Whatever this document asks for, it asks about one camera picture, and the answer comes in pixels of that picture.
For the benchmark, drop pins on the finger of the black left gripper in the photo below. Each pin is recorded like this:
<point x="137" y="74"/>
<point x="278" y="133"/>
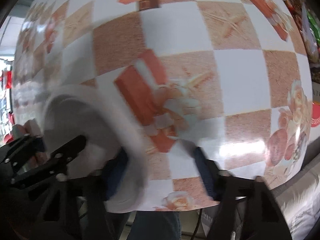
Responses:
<point x="17" y="153"/>
<point x="60" y="158"/>

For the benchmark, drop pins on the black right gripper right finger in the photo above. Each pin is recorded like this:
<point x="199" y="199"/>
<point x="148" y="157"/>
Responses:
<point x="263" y="218"/>

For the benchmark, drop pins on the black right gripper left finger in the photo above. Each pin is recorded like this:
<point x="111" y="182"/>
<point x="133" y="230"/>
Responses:
<point x="98" y="188"/>

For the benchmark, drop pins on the white bowl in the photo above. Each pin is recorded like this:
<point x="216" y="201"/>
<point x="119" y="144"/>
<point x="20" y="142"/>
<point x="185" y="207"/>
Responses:
<point x="74" y="110"/>

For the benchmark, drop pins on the red plastic bucket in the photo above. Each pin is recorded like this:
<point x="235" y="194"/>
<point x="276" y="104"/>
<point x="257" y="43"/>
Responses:
<point x="6" y="79"/>

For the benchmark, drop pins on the checkered patterned tablecloth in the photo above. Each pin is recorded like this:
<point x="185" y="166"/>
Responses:
<point x="232" y="75"/>

